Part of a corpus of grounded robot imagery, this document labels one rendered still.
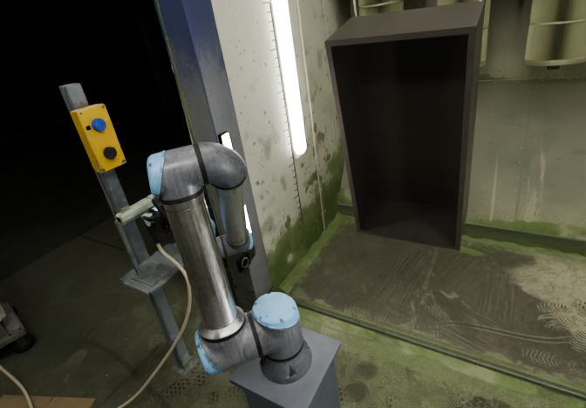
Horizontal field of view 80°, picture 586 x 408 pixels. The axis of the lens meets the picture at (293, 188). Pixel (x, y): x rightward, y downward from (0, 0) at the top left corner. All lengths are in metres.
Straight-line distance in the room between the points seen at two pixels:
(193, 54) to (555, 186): 2.49
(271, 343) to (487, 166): 2.25
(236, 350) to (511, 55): 2.72
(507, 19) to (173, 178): 2.67
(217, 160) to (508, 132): 2.48
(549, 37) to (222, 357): 2.48
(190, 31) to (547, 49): 2.07
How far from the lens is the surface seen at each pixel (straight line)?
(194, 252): 1.03
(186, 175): 0.94
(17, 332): 3.06
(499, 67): 3.17
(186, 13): 1.76
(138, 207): 1.59
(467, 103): 1.64
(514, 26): 3.13
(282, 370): 1.34
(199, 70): 1.76
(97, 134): 1.61
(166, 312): 2.10
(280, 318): 1.19
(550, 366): 2.32
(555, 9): 2.74
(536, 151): 3.05
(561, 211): 3.02
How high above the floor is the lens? 1.76
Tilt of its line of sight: 26 degrees down
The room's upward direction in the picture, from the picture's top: 9 degrees counter-clockwise
